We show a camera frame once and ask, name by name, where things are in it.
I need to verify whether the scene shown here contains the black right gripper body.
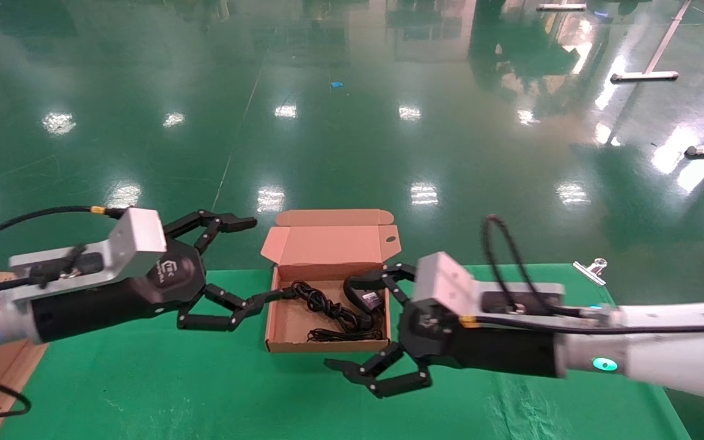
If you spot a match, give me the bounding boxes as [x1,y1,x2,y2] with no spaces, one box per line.
[398,296,564,380]

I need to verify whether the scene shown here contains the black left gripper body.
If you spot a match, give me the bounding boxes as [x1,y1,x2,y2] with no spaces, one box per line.
[28,238,207,344]

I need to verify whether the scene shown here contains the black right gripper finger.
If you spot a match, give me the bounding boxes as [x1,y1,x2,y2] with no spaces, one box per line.
[324,341,434,400]
[344,263,417,307]

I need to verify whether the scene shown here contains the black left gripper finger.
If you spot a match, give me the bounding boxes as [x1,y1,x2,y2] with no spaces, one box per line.
[176,282,297,333]
[163,209,259,256]

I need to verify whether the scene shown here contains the black power adapter with cable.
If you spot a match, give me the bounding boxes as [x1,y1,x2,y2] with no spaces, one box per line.
[308,275,387,342]

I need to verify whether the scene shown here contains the black power cord with plug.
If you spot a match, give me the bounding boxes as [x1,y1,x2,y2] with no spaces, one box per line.
[291,280,366,332]

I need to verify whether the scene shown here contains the flat open cardboard box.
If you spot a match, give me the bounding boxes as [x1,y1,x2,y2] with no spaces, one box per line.
[260,210,402,354]

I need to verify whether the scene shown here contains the green felt mat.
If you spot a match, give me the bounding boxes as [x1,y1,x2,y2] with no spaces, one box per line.
[0,264,692,440]

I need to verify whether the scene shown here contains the silver binder clip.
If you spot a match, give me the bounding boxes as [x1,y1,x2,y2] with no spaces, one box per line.
[573,258,609,287]

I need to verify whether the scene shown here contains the white stand foot with pole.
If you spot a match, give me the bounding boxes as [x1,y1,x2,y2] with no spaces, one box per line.
[610,0,693,84]

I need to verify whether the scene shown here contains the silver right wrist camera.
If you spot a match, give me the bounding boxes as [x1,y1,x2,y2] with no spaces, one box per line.
[412,251,567,320]

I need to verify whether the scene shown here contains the black left wrist camera cable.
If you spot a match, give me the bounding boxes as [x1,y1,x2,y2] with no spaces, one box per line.
[0,205,128,249]

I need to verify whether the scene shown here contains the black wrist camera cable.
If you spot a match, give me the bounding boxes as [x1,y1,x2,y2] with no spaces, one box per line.
[462,214,704,337]
[0,205,128,249]

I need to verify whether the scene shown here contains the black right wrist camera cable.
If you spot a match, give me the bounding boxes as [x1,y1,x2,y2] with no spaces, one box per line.
[462,214,704,337]

